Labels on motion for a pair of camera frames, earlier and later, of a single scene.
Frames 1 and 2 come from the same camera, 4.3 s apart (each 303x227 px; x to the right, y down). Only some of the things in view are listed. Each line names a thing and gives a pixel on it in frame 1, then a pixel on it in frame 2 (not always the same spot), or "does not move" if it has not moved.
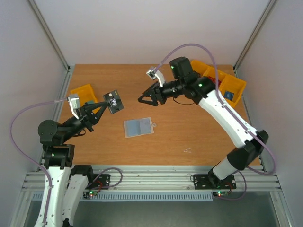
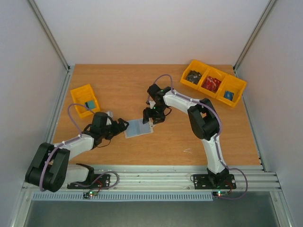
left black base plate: [102, 181] does not move
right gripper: [159, 95] -> [153, 115]
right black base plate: [206, 181] does not move
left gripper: [86, 115] -> [121, 125]
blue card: [228, 95] does not move
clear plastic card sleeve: [138, 126] does not move
